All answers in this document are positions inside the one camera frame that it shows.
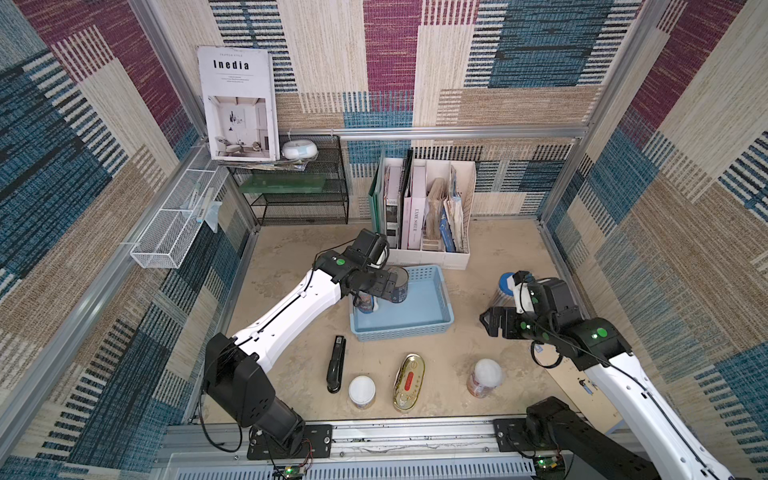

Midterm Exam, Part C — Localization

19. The white lid can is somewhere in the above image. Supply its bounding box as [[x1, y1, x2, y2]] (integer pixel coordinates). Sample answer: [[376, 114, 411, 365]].
[[467, 359, 504, 398], [348, 375, 376, 409], [353, 292, 378, 314]]

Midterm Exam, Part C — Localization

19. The blue lid clear canister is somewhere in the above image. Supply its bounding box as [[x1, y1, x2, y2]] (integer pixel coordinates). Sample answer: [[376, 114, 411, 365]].
[[489, 272, 517, 307]]

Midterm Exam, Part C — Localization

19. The light blue plastic basket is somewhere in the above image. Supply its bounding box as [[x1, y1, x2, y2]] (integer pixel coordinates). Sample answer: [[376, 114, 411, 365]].
[[350, 265, 455, 342]]

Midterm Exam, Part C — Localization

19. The gold oval sardine tin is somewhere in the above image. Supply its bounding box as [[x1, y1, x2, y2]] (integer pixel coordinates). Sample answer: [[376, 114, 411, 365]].
[[393, 353, 426, 412]]

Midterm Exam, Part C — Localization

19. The silver top dark can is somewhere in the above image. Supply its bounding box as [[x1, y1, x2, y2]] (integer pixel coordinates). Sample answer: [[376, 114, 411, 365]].
[[388, 266, 409, 304]]

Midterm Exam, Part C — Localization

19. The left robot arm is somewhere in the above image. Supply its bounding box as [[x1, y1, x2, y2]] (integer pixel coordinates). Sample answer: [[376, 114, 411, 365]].
[[201, 229, 395, 455]]

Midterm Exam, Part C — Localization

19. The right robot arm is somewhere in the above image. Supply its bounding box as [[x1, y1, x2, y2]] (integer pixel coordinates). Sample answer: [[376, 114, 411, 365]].
[[479, 271, 732, 479]]

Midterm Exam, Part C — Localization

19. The pink book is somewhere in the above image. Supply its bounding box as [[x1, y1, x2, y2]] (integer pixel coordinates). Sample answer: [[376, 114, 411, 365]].
[[403, 164, 427, 250]]

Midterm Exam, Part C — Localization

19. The green folder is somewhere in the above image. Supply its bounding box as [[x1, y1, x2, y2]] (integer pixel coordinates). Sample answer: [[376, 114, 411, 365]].
[[368, 155, 386, 234]]

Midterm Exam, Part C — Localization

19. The white file organizer box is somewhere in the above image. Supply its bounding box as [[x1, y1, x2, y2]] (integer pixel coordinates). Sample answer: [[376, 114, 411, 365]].
[[382, 152, 476, 270]]

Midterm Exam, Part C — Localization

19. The black stapler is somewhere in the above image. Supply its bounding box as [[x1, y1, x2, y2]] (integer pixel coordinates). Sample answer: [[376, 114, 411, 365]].
[[326, 335, 346, 394]]

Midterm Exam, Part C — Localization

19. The green tray on shelf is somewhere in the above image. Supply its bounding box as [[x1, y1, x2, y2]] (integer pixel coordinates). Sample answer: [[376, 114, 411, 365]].
[[239, 174, 326, 195]]

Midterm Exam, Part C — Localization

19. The white round device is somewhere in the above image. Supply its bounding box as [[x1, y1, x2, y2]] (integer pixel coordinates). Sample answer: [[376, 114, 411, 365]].
[[281, 139, 319, 161]]

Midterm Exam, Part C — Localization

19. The Inedia white magazine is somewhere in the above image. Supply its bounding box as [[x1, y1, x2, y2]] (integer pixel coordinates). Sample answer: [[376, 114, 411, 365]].
[[197, 46, 280, 164]]

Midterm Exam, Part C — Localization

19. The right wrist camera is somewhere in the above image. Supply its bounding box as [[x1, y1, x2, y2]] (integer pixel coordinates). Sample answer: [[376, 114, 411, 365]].
[[512, 270, 534, 314]]

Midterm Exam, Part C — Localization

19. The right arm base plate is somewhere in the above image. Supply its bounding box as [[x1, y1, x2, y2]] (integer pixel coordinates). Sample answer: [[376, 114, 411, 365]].
[[492, 417, 537, 455]]

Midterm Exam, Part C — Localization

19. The black wire shelf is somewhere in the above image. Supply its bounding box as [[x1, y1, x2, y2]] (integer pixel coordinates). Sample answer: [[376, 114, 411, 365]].
[[226, 135, 350, 226]]

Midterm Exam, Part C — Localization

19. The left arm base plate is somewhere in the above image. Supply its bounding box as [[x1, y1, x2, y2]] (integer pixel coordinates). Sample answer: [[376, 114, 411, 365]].
[[247, 424, 333, 461]]

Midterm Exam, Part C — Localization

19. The white wire wall basket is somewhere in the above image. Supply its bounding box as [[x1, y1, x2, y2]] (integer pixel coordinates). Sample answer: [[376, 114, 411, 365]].
[[127, 167, 226, 270]]

